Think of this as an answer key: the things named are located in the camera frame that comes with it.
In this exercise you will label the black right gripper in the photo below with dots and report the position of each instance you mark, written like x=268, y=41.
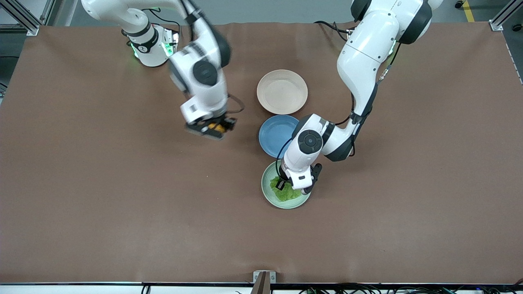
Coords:
x=224, y=123

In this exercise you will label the yellow lemon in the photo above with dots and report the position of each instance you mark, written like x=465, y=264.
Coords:
x=217, y=128

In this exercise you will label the green lettuce leaf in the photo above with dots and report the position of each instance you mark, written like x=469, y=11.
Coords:
x=286, y=194

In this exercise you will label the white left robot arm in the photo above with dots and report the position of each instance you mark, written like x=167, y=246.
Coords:
x=363, y=53

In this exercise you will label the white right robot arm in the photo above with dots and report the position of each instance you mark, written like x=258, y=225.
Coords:
x=204, y=73

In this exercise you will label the pale green round plate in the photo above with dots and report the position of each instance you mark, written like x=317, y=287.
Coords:
x=267, y=196

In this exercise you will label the blue round plate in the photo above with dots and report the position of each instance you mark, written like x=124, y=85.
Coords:
x=273, y=134

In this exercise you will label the beige round plate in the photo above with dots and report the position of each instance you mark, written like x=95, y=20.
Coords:
x=282, y=92

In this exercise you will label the table cover sheet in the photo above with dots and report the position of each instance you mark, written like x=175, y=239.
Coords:
x=122, y=204

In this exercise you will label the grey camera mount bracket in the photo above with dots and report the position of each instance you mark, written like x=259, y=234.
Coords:
x=264, y=281

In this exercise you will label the aluminium frame profile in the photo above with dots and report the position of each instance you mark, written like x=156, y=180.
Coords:
x=502, y=18
x=22, y=18

